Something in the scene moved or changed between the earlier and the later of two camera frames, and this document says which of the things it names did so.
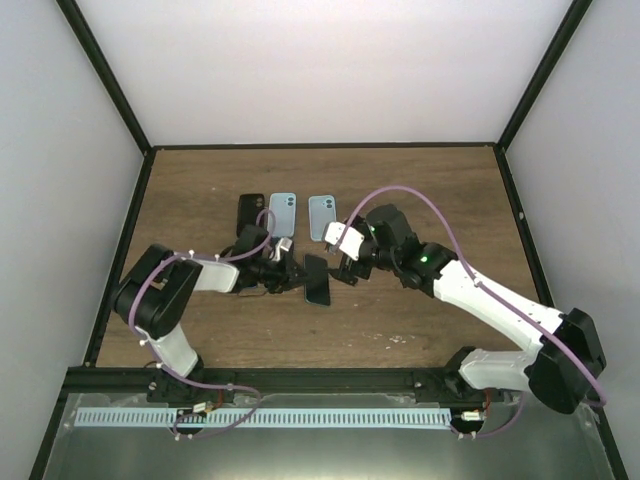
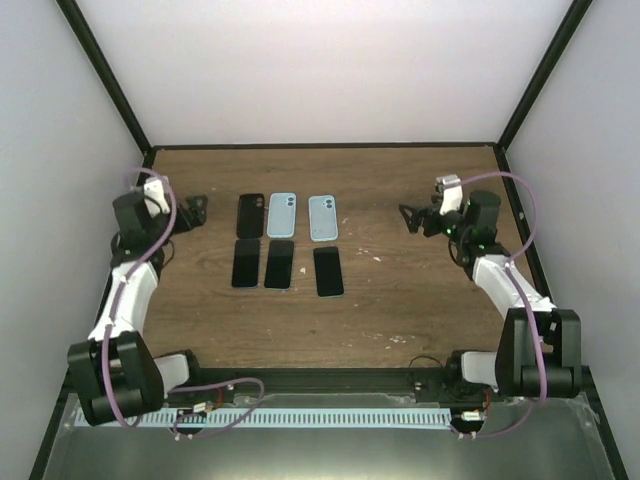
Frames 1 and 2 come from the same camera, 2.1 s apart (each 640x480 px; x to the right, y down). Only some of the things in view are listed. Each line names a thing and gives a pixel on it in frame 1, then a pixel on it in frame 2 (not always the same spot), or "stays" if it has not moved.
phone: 283,207 stays
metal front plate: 493,436 stays
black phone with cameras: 249,206 stays
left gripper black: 289,271 to 193,204
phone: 322,213 stays
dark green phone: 316,280 to 329,279
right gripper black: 347,269 to 431,215
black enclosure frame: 96,352 stays
